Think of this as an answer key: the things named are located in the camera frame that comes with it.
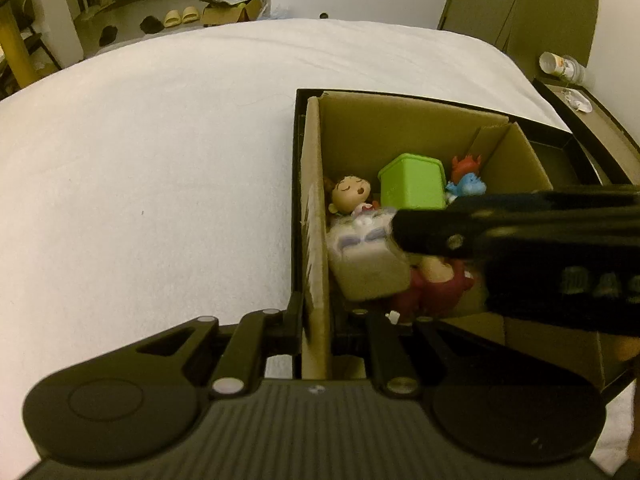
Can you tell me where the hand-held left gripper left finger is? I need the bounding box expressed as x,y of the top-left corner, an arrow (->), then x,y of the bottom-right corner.
125,292 -> 305,400

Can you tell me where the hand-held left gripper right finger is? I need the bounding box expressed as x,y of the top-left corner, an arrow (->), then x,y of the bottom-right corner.
334,310 -> 531,400

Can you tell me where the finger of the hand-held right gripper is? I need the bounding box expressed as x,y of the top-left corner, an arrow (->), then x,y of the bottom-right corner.
392,185 -> 640,261

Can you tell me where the green hexagonal lidded box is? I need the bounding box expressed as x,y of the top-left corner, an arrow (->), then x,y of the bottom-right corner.
377,154 -> 449,211

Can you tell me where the blue monster figurine with mug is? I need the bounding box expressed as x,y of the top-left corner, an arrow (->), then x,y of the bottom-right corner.
444,154 -> 487,204

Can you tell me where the magenta pig figurine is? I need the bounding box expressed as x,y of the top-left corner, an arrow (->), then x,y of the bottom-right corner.
390,255 -> 479,319

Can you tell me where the white rabbit cube toy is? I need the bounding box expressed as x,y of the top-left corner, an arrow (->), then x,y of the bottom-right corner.
327,208 -> 411,304

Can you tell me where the brown-haired girl doll figurine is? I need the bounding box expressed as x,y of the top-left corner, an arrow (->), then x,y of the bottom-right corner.
323,175 -> 381,219

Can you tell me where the brown cardboard box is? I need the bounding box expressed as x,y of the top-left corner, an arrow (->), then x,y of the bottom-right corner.
300,91 -> 624,394

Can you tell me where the black shallow tray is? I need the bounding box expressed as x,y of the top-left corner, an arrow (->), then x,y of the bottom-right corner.
290,88 -> 636,311

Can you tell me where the black framed brown board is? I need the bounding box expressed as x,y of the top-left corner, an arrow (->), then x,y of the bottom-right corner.
532,77 -> 640,182

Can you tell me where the crumpled white paper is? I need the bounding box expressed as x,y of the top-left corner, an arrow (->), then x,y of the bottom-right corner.
564,87 -> 594,111

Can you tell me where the stack of paper cups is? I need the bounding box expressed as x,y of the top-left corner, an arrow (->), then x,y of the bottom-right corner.
538,51 -> 586,86

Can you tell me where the olive cardboard sheet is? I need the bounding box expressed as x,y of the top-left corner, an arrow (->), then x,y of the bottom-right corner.
437,0 -> 601,69

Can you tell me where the floor cardboard box with papers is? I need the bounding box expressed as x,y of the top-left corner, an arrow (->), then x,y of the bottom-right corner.
199,0 -> 264,27

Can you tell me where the round yellow-legged table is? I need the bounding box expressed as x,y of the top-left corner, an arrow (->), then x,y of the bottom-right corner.
0,0 -> 71,87

